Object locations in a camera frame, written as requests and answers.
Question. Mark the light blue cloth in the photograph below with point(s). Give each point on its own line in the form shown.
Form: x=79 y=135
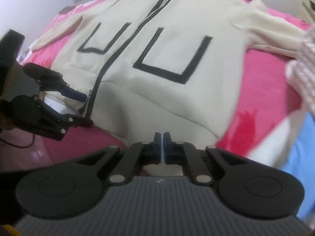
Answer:
x=302 y=152

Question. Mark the checked cream garment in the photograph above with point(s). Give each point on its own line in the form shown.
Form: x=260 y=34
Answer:
x=305 y=73

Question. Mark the pink floral blanket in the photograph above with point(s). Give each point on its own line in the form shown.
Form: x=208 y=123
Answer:
x=265 y=91

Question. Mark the dark brown wallet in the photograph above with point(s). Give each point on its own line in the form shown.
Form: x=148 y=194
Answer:
x=66 y=9

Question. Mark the cream nightstand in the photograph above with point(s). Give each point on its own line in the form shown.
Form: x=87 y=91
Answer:
x=308 y=5

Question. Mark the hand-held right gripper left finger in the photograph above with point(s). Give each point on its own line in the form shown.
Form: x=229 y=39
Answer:
x=158 y=148

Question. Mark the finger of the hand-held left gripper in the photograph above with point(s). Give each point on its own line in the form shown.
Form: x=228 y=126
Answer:
x=73 y=95
x=81 y=122

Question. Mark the cream zip jacket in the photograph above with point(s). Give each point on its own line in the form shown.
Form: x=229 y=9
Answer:
x=172 y=98

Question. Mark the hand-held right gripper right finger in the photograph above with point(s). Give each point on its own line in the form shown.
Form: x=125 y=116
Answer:
x=166 y=148

